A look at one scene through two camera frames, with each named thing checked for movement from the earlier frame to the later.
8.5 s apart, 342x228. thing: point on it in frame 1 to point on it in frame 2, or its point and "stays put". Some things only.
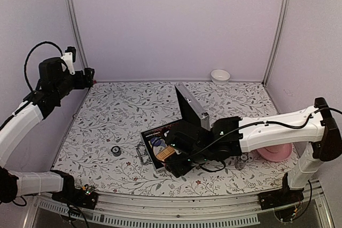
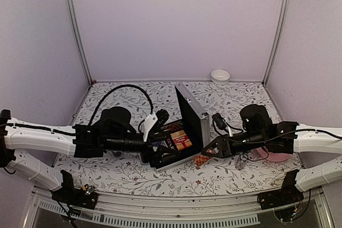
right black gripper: x=178 y=169 to x=223 y=144
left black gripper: x=82 y=84 to x=155 y=160
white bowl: x=220 y=77 stays put
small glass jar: x=240 y=162 stays put
